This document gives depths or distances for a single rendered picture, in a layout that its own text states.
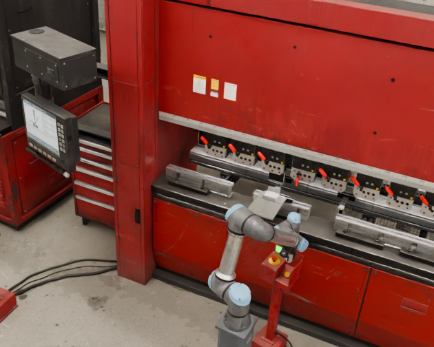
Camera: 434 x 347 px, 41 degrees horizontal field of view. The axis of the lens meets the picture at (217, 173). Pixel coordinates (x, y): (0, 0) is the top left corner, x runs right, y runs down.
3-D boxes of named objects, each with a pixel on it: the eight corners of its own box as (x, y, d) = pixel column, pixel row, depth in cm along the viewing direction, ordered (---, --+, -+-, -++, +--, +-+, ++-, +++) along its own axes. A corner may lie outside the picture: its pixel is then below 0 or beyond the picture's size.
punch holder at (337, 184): (320, 186, 360) (324, 164, 351) (324, 180, 366) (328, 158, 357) (344, 193, 355) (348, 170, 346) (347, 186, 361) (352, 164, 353)
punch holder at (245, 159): (231, 162, 379) (233, 139, 370) (237, 155, 386) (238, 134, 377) (253, 167, 374) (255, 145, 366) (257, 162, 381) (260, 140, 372)
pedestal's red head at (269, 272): (259, 277, 362) (262, 255, 352) (271, 264, 373) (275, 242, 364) (287, 291, 353) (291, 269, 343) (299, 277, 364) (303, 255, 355)
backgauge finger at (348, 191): (331, 208, 373) (332, 202, 371) (340, 188, 394) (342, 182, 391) (348, 213, 369) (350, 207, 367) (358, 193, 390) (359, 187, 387)
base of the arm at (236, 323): (243, 336, 306) (244, 322, 301) (218, 324, 312) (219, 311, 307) (255, 317, 318) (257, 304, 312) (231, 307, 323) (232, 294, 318)
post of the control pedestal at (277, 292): (264, 338, 391) (273, 278, 362) (269, 333, 395) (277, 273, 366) (271, 341, 389) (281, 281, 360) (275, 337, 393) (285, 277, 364)
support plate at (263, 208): (245, 212, 364) (245, 211, 363) (260, 191, 384) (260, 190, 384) (272, 220, 358) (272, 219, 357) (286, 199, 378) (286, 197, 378)
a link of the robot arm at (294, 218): (283, 215, 330) (294, 208, 334) (282, 229, 336) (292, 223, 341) (293, 222, 325) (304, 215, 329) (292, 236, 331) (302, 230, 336)
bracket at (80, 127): (49, 143, 393) (47, 134, 389) (71, 129, 412) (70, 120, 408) (98, 158, 380) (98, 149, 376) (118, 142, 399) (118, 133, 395)
